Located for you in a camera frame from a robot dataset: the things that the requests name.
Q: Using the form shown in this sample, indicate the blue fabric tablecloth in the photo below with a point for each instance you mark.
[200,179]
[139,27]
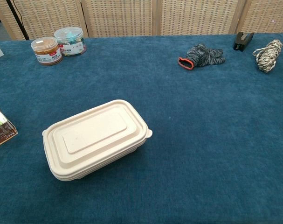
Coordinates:
[178,140]

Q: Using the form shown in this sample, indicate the beige lidded lunch box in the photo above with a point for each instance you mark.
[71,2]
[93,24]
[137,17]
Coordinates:
[94,135]

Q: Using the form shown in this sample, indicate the woven wooden folding screen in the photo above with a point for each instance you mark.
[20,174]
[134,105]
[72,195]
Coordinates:
[120,16]

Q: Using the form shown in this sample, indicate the clear jar with colourful clips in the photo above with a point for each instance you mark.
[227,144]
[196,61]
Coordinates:
[70,39]

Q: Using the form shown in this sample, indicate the clear jar with brown contents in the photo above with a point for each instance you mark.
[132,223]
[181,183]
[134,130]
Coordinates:
[46,52]

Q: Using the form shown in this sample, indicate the black stapler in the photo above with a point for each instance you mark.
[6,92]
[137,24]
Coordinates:
[240,43]

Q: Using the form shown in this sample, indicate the red and white snack box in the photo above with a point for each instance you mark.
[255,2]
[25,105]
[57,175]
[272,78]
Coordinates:
[1,130]

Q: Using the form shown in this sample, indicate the black tripod stand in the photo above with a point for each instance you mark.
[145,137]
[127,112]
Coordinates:
[16,14]

